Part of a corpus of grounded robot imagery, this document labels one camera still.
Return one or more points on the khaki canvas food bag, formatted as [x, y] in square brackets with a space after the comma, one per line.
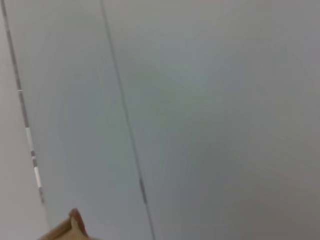
[72, 231]

